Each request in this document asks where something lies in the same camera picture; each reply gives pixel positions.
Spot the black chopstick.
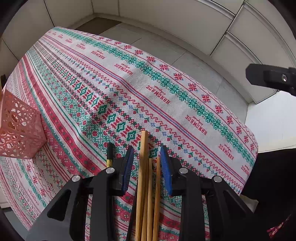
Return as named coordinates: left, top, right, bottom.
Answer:
left=106, top=142, right=114, bottom=168

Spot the bamboo chopstick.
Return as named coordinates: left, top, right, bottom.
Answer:
left=147, top=158, right=153, bottom=241
left=141, top=197, right=147, bottom=241
left=152, top=157, right=161, bottom=241
left=135, top=131, right=148, bottom=241

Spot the red patterned sleeve forearm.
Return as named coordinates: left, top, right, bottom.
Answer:
left=267, top=214, right=292, bottom=240

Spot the patterned red green tablecloth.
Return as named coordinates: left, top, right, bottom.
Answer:
left=1, top=27, right=258, bottom=228

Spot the pink perforated utensil holder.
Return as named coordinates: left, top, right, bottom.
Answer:
left=1, top=90, right=47, bottom=159

